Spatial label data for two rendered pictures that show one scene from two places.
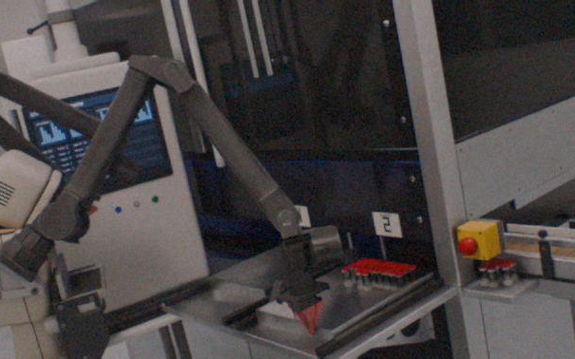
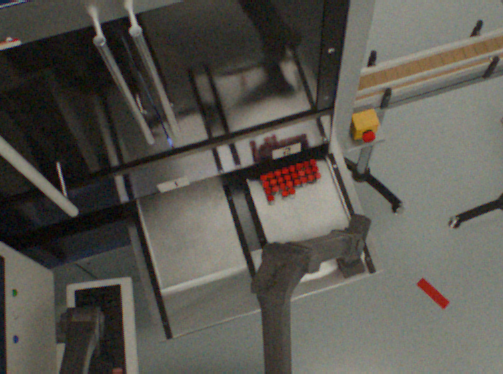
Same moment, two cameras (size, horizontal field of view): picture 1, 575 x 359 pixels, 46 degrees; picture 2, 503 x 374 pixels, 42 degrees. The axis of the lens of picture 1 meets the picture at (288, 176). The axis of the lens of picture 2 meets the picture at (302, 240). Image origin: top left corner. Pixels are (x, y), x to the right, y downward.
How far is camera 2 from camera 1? 193 cm
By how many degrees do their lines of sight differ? 76
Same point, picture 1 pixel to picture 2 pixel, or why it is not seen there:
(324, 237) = (364, 227)
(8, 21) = not seen: outside the picture
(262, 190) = (347, 248)
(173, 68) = (312, 264)
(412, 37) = (358, 53)
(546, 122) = not seen: outside the picture
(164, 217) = (24, 290)
